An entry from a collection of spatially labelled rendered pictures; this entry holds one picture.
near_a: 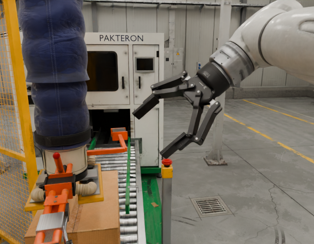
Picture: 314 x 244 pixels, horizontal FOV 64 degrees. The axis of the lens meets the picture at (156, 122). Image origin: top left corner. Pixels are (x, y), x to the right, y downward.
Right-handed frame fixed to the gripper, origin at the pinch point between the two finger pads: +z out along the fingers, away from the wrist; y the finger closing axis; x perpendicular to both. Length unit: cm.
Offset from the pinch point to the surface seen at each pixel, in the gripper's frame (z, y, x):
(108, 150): 28, -38, 42
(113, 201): 48, -29, 67
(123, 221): 72, -39, 117
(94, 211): 55, -27, 58
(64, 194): 35.5, -11.8, 11.9
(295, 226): -25, 20, 266
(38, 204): 54, -24, 22
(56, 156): 31.0, -22.9, 8.3
